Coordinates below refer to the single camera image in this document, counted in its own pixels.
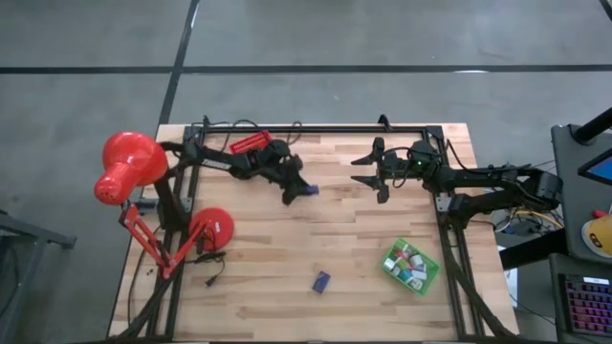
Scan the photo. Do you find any black desk beam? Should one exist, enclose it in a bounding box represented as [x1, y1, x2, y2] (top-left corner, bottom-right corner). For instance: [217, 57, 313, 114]
[499, 227, 569, 271]

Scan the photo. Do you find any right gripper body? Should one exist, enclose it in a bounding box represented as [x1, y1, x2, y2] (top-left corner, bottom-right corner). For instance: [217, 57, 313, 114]
[372, 136, 417, 204]

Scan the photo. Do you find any black lamp power cable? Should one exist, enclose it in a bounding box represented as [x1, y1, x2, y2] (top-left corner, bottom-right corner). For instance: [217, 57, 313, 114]
[193, 252, 227, 290]

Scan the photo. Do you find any black aluminium table frame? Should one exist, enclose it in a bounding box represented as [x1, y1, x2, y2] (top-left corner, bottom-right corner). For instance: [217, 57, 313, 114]
[117, 114, 515, 343]

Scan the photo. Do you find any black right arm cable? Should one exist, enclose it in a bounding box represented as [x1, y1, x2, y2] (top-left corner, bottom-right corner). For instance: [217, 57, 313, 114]
[444, 139, 535, 174]

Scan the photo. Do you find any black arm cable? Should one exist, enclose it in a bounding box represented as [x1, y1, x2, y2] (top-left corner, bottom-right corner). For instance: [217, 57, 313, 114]
[209, 118, 303, 147]
[444, 139, 535, 174]

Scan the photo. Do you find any grey operator desk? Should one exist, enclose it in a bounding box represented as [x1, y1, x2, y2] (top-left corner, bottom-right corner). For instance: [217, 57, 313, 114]
[549, 122, 612, 344]

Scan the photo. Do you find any cable bundle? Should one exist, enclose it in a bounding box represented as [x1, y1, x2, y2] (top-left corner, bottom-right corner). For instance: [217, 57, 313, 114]
[492, 209, 566, 236]

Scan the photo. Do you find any green plastic mesh basket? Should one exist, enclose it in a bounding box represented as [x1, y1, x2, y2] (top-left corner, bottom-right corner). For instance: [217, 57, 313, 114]
[380, 237, 442, 297]

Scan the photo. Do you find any yellow round device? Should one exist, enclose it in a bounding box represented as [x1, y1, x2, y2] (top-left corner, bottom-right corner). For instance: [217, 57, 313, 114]
[581, 208, 612, 260]

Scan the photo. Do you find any red desk lamp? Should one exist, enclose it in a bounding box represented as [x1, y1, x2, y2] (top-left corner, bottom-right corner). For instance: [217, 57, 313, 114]
[94, 131, 236, 281]

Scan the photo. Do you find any red plastic mesh basket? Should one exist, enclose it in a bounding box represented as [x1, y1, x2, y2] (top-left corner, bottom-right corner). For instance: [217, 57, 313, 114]
[229, 129, 273, 156]

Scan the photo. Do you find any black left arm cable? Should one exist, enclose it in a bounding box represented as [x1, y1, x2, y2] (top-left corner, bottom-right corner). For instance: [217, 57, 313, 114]
[209, 118, 303, 147]

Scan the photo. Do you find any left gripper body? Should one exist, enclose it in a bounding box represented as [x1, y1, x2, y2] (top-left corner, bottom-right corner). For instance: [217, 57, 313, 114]
[260, 138, 307, 206]

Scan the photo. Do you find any black pole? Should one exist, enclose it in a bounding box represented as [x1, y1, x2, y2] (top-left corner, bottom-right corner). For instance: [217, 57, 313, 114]
[572, 107, 612, 145]

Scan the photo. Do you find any grey metal stand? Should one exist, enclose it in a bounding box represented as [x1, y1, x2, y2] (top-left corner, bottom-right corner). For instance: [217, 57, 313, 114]
[0, 208, 77, 344]

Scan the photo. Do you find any backlit keyboard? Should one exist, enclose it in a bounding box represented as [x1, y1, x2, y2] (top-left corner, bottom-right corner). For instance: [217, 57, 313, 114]
[563, 274, 612, 338]

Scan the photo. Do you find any tablet with blue screen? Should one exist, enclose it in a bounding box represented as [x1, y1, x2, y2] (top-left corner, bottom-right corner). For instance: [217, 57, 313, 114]
[577, 147, 612, 187]

